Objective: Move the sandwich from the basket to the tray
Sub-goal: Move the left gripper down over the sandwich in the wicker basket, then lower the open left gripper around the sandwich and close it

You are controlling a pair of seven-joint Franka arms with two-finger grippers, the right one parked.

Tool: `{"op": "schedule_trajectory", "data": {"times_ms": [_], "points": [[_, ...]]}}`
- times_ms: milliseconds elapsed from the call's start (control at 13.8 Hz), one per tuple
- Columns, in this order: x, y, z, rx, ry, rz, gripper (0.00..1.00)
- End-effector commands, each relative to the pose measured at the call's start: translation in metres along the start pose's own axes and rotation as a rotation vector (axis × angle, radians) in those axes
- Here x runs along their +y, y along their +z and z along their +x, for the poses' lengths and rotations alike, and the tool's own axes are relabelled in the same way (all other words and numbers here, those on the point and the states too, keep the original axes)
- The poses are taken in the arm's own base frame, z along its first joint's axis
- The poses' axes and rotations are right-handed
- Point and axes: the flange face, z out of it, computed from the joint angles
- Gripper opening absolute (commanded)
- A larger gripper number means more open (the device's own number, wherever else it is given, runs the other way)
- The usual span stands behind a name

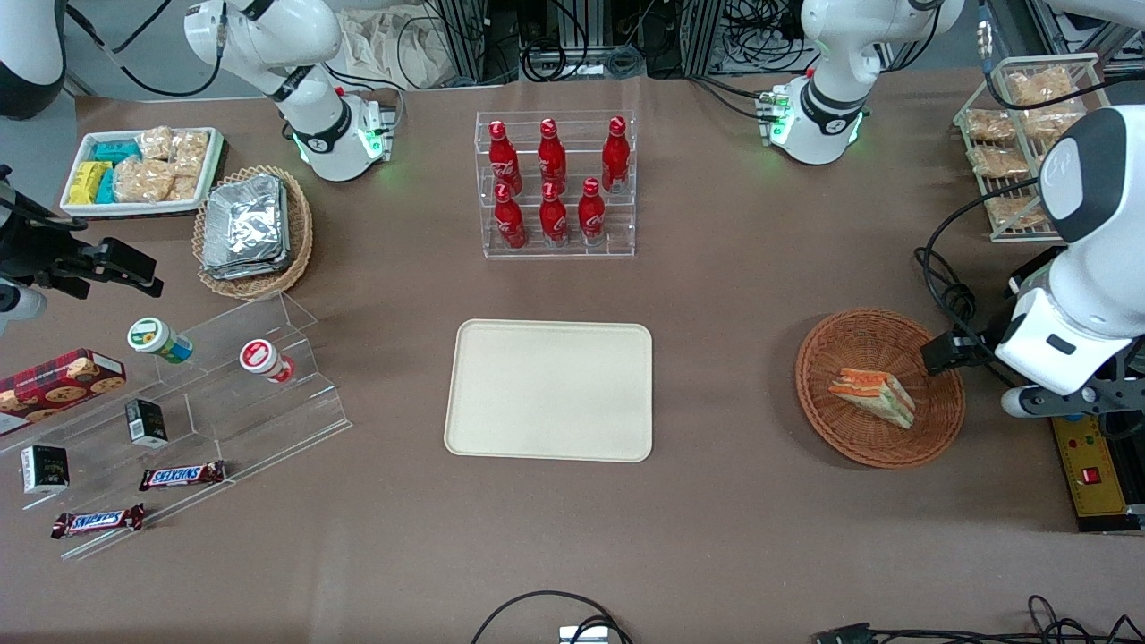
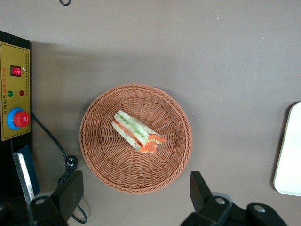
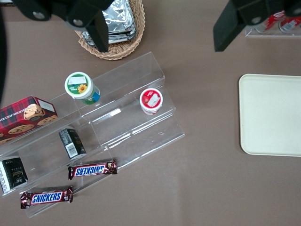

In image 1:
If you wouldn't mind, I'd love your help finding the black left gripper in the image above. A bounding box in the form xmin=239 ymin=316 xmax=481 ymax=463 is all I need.
xmin=920 ymin=330 xmax=994 ymax=377

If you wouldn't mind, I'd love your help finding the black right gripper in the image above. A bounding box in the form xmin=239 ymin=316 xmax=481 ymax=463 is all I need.
xmin=0 ymin=179 xmax=165 ymax=301

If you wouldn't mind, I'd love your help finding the triangular sandwich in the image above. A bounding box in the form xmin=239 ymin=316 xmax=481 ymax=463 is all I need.
xmin=827 ymin=366 xmax=918 ymax=431

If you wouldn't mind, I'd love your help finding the white snack tray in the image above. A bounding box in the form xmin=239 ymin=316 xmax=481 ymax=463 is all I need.
xmin=59 ymin=125 xmax=225 ymax=219

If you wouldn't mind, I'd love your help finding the round brown wicker basket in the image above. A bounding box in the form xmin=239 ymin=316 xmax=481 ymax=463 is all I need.
xmin=794 ymin=308 xmax=967 ymax=470

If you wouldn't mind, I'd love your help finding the oval light wicker basket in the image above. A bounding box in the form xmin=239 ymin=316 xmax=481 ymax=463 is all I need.
xmin=191 ymin=164 xmax=315 ymax=301

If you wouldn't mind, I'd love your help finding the beige rectangular tray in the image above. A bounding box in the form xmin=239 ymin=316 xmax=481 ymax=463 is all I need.
xmin=444 ymin=318 xmax=655 ymax=464

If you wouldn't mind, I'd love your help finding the green lid white cup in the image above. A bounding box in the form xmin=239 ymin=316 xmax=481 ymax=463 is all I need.
xmin=126 ymin=316 xmax=195 ymax=365

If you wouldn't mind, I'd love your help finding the yellow snack pack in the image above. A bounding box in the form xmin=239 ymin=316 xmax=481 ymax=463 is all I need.
xmin=69 ymin=160 xmax=111 ymax=206

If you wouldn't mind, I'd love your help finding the silver foil pack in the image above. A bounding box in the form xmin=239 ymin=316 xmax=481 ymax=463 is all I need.
xmin=201 ymin=174 xmax=292 ymax=281

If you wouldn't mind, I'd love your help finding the red plaid cookie box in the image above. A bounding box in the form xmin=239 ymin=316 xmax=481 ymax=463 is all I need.
xmin=0 ymin=347 xmax=128 ymax=437

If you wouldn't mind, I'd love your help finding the bagged bread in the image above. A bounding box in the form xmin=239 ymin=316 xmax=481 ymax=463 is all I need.
xmin=1020 ymin=105 xmax=1089 ymax=145
xmin=963 ymin=108 xmax=1017 ymax=145
xmin=983 ymin=194 xmax=1048 ymax=230
xmin=968 ymin=144 xmax=1039 ymax=179
xmin=1005 ymin=66 xmax=1075 ymax=107

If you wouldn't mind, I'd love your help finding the small black box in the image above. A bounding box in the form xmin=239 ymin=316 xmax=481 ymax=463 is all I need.
xmin=20 ymin=444 xmax=71 ymax=496
xmin=123 ymin=397 xmax=170 ymax=449

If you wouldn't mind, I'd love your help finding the red lid white cup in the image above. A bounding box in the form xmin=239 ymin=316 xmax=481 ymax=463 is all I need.
xmin=238 ymin=337 xmax=297 ymax=386

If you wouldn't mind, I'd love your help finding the black machine with yellow panel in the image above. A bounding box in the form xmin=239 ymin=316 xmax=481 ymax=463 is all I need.
xmin=1050 ymin=415 xmax=1145 ymax=536

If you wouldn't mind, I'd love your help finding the clear acrylic stepped display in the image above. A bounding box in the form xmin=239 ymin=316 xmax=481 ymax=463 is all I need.
xmin=0 ymin=290 xmax=353 ymax=563

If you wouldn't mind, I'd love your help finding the brown snickers bar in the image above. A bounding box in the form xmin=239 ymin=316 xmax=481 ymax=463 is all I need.
xmin=50 ymin=503 xmax=147 ymax=540
xmin=138 ymin=460 xmax=228 ymax=493

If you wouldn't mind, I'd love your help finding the beige cloth bag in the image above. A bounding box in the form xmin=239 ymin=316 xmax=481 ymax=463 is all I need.
xmin=338 ymin=4 xmax=450 ymax=91

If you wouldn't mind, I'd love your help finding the red cola bottle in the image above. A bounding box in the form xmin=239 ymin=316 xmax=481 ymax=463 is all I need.
xmin=487 ymin=120 xmax=523 ymax=197
xmin=537 ymin=117 xmax=569 ymax=194
xmin=539 ymin=181 xmax=570 ymax=248
xmin=493 ymin=182 xmax=528 ymax=250
xmin=577 ymin=177 xmax=608 ymax=246
xmin=600 ymin=115 xmax=632 ymax=194

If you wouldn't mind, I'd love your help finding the clear acrylic bottle rack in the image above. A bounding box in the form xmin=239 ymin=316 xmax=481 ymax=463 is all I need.
xmin=474 ymin=109 xmax=638 ymax=261

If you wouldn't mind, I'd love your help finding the black power cable with plug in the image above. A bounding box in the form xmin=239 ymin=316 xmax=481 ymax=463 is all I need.
xmin=935 ymin=277 xmax=980 ymax=327

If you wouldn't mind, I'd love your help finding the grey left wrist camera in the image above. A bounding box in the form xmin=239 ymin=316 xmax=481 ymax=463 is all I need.
xmin=1000 ymin=383 xmax=1145 ymax=421

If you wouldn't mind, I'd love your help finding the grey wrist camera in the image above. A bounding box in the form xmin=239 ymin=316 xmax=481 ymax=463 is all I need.
xmin=1000 ymin=383 xmax=1145 ymax=421
xmin=0 ymin=283 xmax=48 ymax=337

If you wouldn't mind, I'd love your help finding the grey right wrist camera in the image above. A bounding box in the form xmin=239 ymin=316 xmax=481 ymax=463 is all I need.
xmin=0 ymin=283 xmax=48 ymax=337

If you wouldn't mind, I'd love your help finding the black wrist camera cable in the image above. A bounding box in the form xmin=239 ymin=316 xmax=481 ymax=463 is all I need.
xmin=913 ymin=177 xmax=1066 ymax=354

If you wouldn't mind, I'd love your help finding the white wire rack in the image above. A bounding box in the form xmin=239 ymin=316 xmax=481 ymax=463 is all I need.
xmin=952 ymin=53 xmax=1111 ymax=245

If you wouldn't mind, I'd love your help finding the black cable with connector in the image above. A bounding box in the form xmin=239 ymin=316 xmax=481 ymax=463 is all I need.
xmin=812 ymin=594 xmax=1145 ymax=644

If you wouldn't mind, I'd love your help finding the aluminium frame post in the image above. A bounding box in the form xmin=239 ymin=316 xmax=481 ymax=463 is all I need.
xmin=1027 ymin=0 xmax=1145 ymax=74
xmin=433 ymin=0 xmax=525 ymax=87

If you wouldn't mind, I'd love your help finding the black looped cable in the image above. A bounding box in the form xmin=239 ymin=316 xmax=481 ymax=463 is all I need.
xmin=471 ymin=589 xmax=634 ymax=644

